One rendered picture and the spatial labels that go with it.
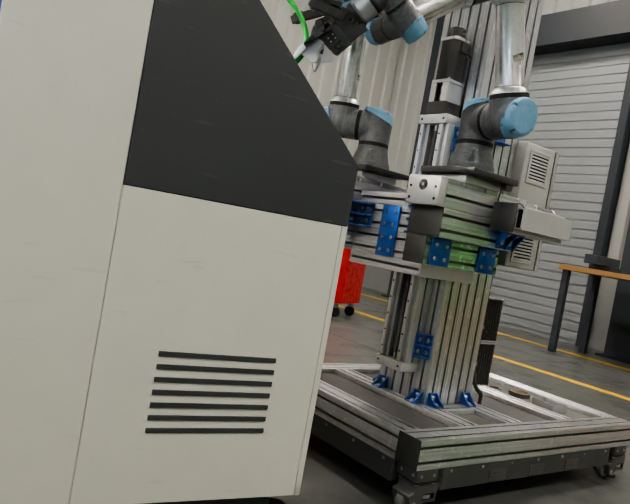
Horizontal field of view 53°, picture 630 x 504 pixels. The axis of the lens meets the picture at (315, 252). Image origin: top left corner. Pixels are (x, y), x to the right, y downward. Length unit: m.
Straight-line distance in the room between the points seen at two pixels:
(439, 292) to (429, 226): 0.40
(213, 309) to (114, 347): 0.24
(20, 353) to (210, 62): 0.75
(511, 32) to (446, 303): 0.92
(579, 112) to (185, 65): 7.40
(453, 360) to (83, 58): 1.61
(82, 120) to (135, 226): 0.25
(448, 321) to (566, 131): 6.46
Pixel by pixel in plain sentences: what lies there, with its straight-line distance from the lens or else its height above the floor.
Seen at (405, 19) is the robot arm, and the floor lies 1.36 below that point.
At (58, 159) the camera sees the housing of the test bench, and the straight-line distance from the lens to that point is 1.41.
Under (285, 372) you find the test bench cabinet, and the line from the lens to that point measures 1.63.
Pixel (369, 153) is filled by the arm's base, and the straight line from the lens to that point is 2.40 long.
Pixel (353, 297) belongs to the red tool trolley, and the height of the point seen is 0.20.
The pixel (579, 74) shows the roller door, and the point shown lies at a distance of 8.75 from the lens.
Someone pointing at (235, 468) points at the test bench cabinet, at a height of 0.15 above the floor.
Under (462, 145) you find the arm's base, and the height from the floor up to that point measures 1.11.
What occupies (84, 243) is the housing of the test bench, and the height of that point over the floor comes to 0.65.
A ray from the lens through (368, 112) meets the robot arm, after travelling 2.44.
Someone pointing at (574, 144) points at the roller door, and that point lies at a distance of 8.48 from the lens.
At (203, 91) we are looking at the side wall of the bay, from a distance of 1.48.
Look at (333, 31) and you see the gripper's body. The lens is 1.81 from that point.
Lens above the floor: 0.76
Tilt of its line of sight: 2 degrees down
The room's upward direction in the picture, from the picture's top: 10 degrees clockwise
